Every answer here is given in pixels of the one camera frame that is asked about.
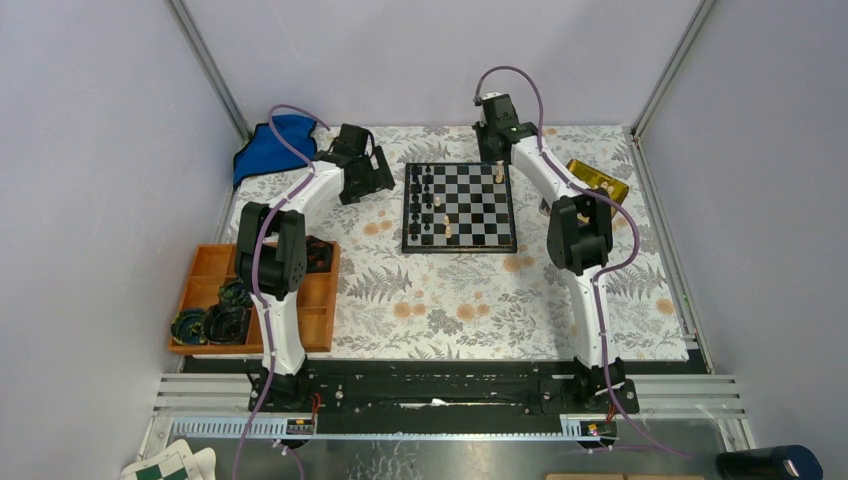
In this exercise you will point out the black swirl coaster in tray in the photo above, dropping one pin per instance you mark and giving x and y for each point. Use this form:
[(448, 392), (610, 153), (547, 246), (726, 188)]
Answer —
[(226, 324)]

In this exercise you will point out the dark green swirl object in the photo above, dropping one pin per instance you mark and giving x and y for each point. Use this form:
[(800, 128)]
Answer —
[(234, 293)]

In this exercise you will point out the gold tin box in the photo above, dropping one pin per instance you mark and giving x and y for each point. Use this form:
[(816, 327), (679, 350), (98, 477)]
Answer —
[(594, 178)]

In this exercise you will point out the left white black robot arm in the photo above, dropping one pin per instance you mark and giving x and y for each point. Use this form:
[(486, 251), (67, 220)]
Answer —
[(271, 257)]

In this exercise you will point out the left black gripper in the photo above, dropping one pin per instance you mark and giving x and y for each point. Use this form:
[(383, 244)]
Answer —
[(370, 176)]

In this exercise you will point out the dark blue bottle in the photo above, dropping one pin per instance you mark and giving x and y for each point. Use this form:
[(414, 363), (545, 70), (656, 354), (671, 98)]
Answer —
[(786, 462)]

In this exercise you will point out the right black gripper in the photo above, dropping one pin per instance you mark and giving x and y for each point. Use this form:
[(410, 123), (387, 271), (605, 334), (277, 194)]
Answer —
[(483, 155)]

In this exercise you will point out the black white chess board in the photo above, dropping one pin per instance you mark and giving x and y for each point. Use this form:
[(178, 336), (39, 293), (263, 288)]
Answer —
[(481, 212)]

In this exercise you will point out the black orange swirl object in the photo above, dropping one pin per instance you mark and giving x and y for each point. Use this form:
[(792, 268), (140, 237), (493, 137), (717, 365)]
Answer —
[(320, 255)]

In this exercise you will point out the black mounting base rail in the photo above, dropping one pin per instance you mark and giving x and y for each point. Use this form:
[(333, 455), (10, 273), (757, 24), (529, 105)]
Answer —
[(549, 387)]

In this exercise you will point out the blue cloth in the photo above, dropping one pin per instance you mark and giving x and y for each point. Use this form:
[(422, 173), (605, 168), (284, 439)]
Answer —
[(265, 154)]

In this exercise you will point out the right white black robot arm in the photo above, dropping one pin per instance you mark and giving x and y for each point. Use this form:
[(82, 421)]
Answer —
[(579, 241)]

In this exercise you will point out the green black swirl disc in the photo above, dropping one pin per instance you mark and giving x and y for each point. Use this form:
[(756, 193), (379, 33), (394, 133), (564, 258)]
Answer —
[(187, 328)]

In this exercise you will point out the folded green chess mat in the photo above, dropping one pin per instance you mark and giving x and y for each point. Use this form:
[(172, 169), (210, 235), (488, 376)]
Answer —
[(176, 462)]

